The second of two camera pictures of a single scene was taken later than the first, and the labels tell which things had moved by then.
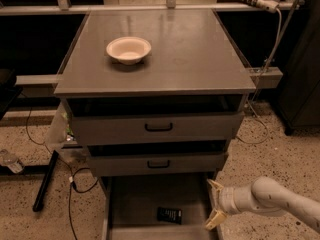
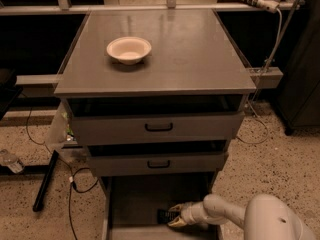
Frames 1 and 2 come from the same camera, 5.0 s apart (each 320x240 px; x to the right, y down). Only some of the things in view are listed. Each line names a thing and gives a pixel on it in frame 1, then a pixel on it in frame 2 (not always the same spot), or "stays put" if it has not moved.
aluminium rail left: x=38 y=79 stays put
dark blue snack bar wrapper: x=169 y=215 stays put
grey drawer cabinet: x=157 y=96 stays put
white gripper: x=226 y=199 to x=189 y=213
